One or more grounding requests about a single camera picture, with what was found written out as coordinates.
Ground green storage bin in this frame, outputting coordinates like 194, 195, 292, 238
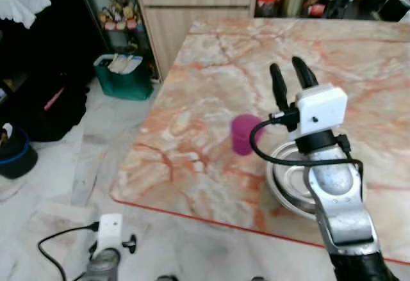
94, 54, 154, 101

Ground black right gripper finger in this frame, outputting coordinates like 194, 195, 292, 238
269, 63, 290, 115
291, 56, 319, 91

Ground white cloth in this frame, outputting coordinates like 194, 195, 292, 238
0, 0, 52, 29

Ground large steel bowl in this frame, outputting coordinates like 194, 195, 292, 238
266, 141, 367, 221

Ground pink item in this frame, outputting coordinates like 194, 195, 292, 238
44, 89, 66, 111

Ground black bag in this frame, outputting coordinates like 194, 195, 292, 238
10, 70, 90, 142

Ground purple plastic cup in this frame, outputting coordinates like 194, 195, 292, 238
231, 115, 265, 157

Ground dark blue bucket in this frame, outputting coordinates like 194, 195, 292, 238
0, 124, 38, 179

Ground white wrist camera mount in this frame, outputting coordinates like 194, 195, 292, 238
96, 214, 126, 254
296, 84, 349, 134

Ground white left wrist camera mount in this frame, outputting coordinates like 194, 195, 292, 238
96, 214, 126, 254

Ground marble pattern folding table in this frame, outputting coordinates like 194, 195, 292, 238
110, 17, 410, 264

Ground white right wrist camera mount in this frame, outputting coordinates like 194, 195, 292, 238
296, 84, 349, 134

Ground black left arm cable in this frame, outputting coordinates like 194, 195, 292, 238
37, 222, 100, 281

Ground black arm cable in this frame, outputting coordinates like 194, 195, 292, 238
249, 111, 366, 189
37, 222, 100, 281

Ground display cabinet with figurines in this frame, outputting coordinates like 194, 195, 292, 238
74, 0, 161, 80

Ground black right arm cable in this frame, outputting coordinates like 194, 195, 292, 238
249, 111, 366, 189

